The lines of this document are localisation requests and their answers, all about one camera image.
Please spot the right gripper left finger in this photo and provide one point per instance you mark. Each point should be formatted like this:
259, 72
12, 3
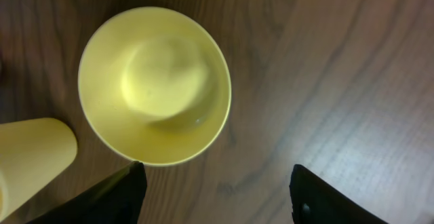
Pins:
116, 199

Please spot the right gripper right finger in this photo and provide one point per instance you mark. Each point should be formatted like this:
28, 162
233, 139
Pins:
315, 201

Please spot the yellow cup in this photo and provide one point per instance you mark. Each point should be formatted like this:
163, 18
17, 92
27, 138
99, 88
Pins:
33, 153

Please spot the yellow small bowl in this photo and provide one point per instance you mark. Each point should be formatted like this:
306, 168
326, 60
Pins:
154, 86

